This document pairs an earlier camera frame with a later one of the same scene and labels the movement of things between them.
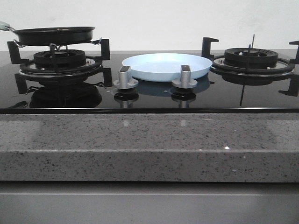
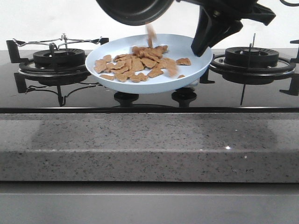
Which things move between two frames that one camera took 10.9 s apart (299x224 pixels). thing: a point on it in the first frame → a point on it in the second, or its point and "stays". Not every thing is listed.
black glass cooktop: x=79 y=82 stays
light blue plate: x=165 y=67 → x=178 y=46
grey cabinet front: x=148 y=202 stays
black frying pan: x=56 y=36 → x=136 y=12
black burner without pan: x=251 y=57 stays
